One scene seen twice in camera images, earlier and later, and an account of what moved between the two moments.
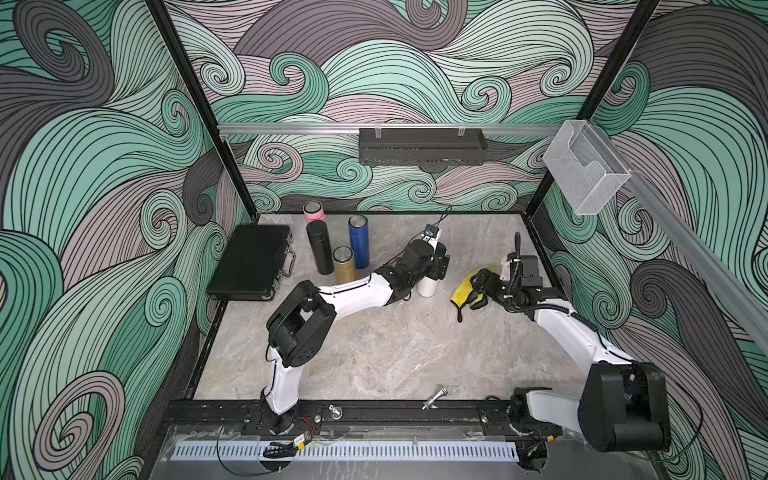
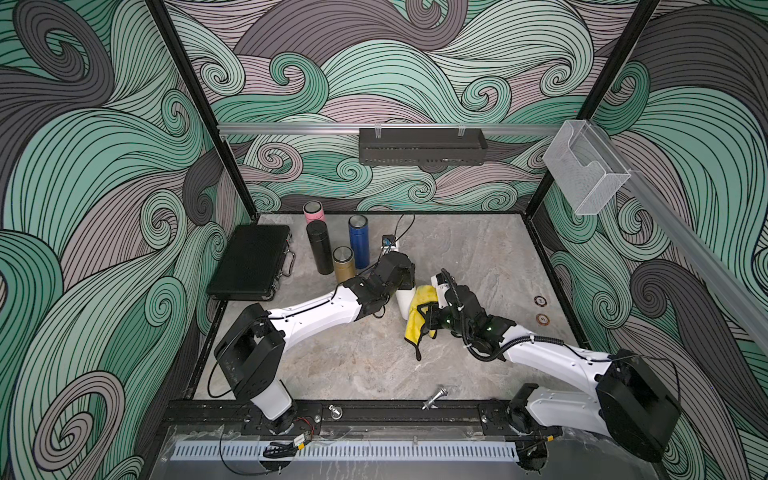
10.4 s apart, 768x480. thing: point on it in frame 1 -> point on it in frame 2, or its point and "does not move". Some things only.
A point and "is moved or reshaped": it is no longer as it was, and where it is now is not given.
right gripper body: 497,289 -> 443,319
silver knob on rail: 336,412 does not move
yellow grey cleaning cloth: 462,293 is moved or reshaped
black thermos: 319,236 does not move
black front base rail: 347,413 does not move
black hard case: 256,257 does not move
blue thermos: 359,239 does not move
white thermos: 426,286 -> 404,298
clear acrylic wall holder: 585,175 does not move
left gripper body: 433,270 -> 405,282
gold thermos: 344,259 does not move
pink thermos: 313,210 does not move
